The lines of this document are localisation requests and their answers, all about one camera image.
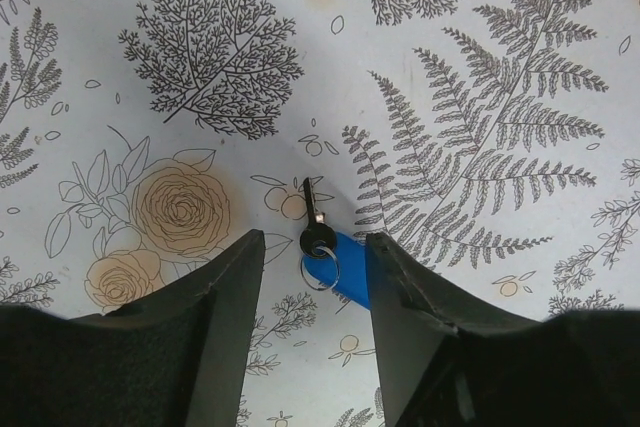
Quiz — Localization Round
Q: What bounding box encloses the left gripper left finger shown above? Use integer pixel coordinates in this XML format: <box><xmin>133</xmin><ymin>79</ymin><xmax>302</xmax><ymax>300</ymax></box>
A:
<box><xmin>1</xmin><ymin>230</ymin><xmax>265</xmax><ymax>426</ymax></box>

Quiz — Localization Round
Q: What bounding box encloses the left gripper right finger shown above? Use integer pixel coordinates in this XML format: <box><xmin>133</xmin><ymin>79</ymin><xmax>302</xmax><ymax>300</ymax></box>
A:
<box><xmin>365</xmin><ymin>234</ymin><xmax>639</xmax><ymax>426</ymax></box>

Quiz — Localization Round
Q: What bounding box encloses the blue key tag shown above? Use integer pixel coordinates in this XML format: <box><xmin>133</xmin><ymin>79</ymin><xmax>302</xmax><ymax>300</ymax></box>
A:
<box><xmin>298</xmin><ymin>176</ymin><xmax>374</xmax><ymax>312</ymax></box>

